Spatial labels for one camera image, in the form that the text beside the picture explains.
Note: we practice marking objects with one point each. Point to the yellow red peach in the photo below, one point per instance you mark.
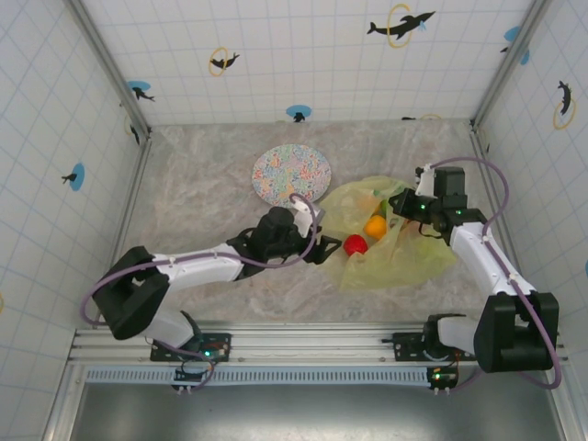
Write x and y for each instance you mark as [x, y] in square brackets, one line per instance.
[375, 226]

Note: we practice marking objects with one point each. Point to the red apple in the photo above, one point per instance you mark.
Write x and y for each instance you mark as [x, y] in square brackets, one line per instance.
[355, 245]

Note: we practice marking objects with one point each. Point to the yellow-green plastic bag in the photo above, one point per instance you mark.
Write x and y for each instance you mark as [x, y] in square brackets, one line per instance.
[395, 271]

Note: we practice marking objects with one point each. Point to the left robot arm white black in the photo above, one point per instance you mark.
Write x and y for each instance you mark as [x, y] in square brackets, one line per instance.
[197, 268]

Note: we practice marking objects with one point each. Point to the colourful speckled round plate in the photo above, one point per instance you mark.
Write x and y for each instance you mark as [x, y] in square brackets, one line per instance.
[289, 172]

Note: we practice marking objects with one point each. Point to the dolphin blue circle sticker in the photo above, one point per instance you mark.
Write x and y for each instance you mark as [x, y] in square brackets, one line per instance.
[512, 34]
[525, 57]

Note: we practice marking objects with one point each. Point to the grey metal shelf panel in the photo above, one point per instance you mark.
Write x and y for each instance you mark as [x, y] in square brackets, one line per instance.
[321, 413]

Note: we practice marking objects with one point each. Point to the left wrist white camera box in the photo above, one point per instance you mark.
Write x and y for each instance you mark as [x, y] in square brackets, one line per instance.
[303, 218]

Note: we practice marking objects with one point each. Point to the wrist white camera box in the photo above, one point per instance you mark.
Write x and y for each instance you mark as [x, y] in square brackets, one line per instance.
[425, 181]
[303, 218]

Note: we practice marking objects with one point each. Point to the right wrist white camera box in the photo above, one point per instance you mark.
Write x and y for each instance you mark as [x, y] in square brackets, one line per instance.
[425, 181]

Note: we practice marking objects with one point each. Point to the aluminium side rail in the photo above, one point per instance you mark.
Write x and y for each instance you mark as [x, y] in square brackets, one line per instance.
[482, 151]
[121, 220]

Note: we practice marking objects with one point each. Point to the aluminium mounting rail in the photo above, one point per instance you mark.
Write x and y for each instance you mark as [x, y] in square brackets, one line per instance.
[298, 342]

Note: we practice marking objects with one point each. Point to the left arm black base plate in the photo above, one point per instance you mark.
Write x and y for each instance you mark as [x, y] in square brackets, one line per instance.
[216, 344]

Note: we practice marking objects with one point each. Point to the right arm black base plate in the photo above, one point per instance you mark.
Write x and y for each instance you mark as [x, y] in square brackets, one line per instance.
[406, 344]

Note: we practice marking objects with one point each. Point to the aluminium corner post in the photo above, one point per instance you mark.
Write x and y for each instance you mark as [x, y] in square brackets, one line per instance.
[110, 69]
[510, 64]

